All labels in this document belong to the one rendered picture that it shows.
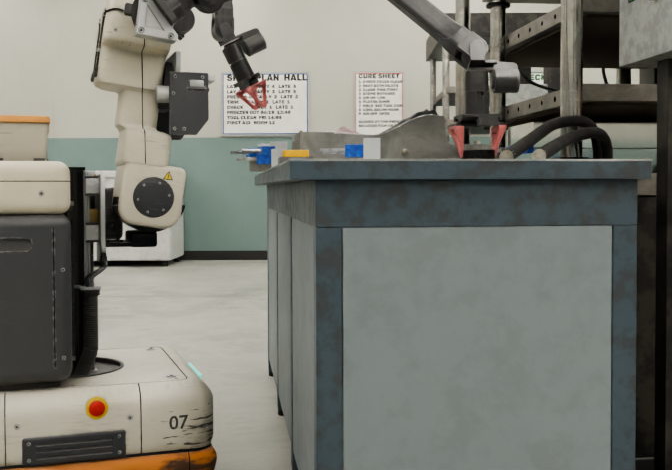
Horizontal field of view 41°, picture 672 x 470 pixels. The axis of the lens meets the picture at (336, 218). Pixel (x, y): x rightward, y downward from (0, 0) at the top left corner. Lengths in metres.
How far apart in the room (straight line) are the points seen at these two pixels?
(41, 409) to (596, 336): 1.23
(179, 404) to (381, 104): 7.64
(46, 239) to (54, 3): 8.18
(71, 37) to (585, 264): 8.73
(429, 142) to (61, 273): 0.96
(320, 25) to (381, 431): 8.23
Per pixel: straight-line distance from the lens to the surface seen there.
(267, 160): 2.47
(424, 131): 2.35
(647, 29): 2.46
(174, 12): 2.28
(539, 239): 1.79
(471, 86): 2.18
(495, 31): 3.35
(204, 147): 9.75
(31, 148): 2.35
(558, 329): 1.82
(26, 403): 2.21
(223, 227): 9.72
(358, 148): 1.97
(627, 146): 3.12
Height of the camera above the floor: 0.74
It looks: 2 degrees down
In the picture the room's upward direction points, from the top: straight up
